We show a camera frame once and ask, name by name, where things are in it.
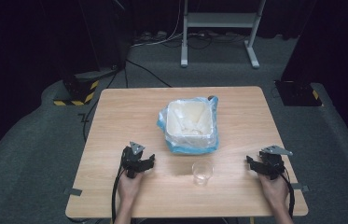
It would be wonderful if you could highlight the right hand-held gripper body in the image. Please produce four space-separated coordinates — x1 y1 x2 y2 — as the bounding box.
258 145 294 181

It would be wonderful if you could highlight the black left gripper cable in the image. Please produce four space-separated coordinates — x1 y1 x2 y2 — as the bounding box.
111 166 124 224

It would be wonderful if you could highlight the black stand base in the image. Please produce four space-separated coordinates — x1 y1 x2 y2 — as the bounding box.
273 79 324 107

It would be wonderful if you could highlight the person's left hand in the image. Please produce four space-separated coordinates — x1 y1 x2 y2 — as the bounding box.
117 172 145 203

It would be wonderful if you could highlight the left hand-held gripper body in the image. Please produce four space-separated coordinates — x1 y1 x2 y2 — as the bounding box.
120 141 146 179

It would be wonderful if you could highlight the black floor cable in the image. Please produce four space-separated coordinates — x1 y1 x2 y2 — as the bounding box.
125 58 174 89

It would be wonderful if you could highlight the clear plastic cup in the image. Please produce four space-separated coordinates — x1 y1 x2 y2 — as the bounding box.
191 160 215 188

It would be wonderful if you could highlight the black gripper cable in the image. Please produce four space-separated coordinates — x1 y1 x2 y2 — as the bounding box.
111 166 124 224
281 173 297 219

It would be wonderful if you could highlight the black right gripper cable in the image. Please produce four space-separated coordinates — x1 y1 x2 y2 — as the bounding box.
281 173 297 219

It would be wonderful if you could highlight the white metal stand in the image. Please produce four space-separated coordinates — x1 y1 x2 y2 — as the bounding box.
180 0 268 70

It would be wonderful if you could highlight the black stand with striped base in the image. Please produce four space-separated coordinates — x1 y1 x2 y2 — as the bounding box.
39 0 126 107

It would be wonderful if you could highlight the white trash bin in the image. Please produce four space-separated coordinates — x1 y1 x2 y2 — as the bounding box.
165 99 216 147

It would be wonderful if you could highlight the person's right hand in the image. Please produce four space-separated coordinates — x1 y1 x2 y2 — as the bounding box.
258 175 290 210

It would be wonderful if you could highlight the white floor cable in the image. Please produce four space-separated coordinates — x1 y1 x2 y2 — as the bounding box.
130 0 185 49

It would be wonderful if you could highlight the grey tape strip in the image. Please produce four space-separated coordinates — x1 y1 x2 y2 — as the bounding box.
63 187 83 197
290 183 310 193

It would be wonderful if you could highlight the blue translucent bin bag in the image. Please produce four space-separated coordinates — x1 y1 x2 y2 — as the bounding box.
156 95 220 156

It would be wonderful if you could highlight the power strip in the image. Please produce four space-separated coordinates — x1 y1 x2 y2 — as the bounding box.
133 30 169 44

